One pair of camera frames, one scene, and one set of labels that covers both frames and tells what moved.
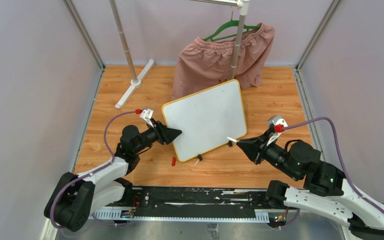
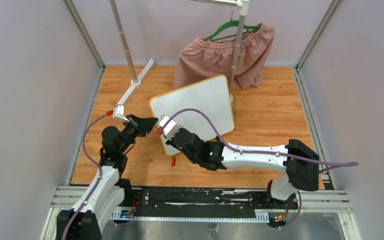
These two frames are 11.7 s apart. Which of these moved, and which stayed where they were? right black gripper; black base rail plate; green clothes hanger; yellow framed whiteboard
Moved: right black gripper; yellow framed whiteboard
Stayed: black base rail plate; green clothes hanger
